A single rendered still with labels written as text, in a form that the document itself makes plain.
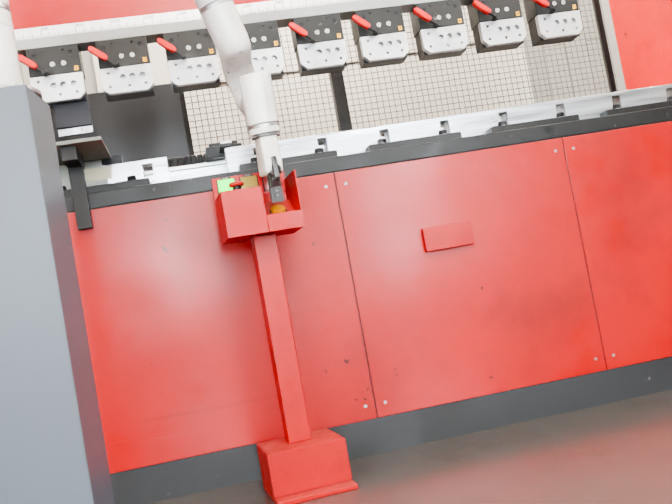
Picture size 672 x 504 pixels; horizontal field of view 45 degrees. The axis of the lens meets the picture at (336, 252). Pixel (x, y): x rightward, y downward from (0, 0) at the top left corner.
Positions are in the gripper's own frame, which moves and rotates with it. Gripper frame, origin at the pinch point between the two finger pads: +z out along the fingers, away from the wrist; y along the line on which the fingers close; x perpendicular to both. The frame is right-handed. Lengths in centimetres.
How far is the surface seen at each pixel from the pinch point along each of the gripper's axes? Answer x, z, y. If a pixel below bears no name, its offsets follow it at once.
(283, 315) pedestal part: -5.1, 31.0, 4.6
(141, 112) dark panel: -24, -38, -96
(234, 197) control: -11.9, -1.2, 5.5
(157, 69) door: 1, -83, -278
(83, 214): -49, -4, -26
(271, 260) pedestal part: -5.1, 16.5, 2.8
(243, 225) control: -11.1, 6.2, 6.4
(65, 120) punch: -49, -33, -45
